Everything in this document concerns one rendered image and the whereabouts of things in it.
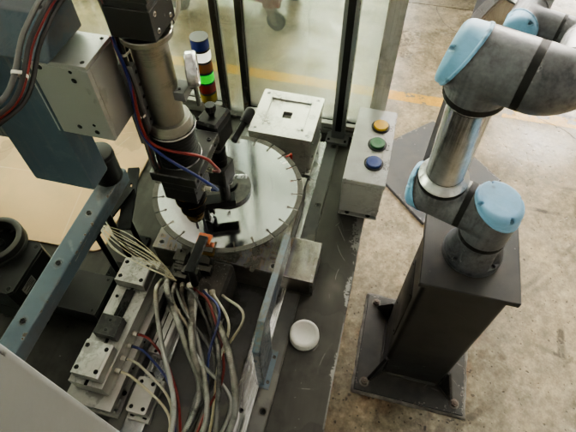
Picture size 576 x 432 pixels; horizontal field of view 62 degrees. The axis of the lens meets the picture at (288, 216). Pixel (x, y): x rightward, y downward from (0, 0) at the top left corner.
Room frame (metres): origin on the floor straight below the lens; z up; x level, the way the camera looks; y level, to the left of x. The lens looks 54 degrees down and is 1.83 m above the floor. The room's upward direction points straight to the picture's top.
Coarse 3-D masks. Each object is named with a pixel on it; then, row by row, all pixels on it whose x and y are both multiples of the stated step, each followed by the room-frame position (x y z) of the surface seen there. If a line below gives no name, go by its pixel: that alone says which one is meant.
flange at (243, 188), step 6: (234, 180) 0.71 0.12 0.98; (240, 180) 0.72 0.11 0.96; (246, 180) 0.73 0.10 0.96; (210, 186) 0.71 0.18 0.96; (216, 186) 0.71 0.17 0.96; (234, 186) 0.69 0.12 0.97; (240, 186) 0.71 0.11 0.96; (246, 186) 0.71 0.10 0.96; (210, 192) 0.69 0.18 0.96; (216, 192) 0.69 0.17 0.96; (240, 192) 0.69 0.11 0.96; (246, 192) 0.69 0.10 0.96; (240, 198) 0.67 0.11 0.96; (246, 198) 0.68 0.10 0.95
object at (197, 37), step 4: (196, 32) 1.02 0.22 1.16; (200, 32) 1.02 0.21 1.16; (204, 32) 1.02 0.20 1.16; (192, 36) 1.00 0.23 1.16; (196, 36) 1.00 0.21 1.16; (200, 36) 1.00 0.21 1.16; (204, 36) 1.00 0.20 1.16; (192, 40) 0.99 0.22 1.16; (196, 40) 0.99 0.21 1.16; (200, 40) 0.99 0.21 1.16; (204, 40) 0.99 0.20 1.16; (208, 40) 1.01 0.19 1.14; (192, 44) 0.99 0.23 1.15; (196, 44) 0.98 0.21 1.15; (200, 44) 0.98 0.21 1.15; (204, 44) 0.99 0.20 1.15; (208, 44) 1.00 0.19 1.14; (192, 48) 0.99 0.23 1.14; (196, 48) 0.98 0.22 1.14; (200, 48) 0.98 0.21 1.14; (204, 48) 0.99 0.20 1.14; (208, 48) 1.00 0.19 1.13; (200, 52) 0.98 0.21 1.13
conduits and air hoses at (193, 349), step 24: (120, 240) 0.57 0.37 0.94; (168, 288) 0.46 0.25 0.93; (192, 288) 0.47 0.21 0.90; (192, 312) 0.41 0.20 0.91; (216, 312) 0.42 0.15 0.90; (144, 336) 0.39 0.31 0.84; (192, 336) 0.36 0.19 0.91; (216, 336) 0.37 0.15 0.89; (192, 360) 0.32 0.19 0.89; (216, 360) 0.33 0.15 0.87; (168, 384) 0.29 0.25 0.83; (216, 384) 0.28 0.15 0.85; (216, 408) 0.24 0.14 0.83
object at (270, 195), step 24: (240, 144) 0.85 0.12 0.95; (240, 168) 0.77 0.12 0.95; (264, 168) 0.77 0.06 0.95; (288, 168) 0.77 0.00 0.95; (264, 192) 0.70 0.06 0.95; (288, 192) 0.70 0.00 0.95; (168, 216) 0.63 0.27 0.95; (216, 216) 0.63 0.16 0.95; (240, 216) 0.63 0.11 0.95; (264, 216) 0.63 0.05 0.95; (288, 216) 0.63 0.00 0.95; (192, 240) 0.56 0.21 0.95; (216, 240) 0.56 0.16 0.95; (240, 240) 0.56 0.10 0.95
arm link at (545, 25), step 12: (528, 0) 1.01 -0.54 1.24; (540, 0) 1.01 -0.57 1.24; (516, 12) 0.97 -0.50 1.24; (528, 12) 0.96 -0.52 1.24; (540, 12) 0.96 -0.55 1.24; (552, 12) 0.96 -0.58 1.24; (504, 24) 0.96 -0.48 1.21; (516, 24) 0.94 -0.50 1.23; (528, 24) 0.93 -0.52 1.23; (540, 24) 0.94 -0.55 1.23; (552, 24) 0.93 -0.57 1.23; (540, 36) 0.93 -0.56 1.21; (552, 36) 0.92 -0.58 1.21
